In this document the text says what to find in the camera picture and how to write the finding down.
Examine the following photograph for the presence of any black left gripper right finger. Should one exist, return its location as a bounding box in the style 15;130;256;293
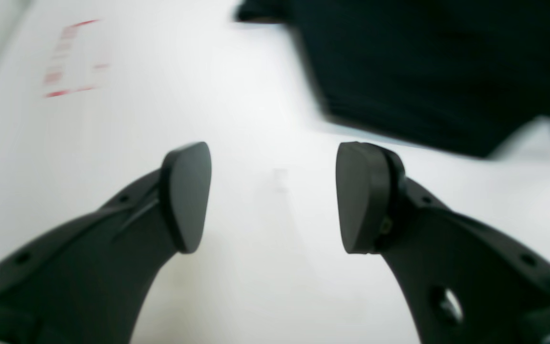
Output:
336;142;550;344

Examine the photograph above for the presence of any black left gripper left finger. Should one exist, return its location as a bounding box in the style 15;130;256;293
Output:
0;142;212;344

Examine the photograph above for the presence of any black t-shirt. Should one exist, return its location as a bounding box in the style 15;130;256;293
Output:
235;0;550;158

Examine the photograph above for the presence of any red tape rectangle marking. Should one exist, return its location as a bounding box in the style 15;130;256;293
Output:
42;18;111;98

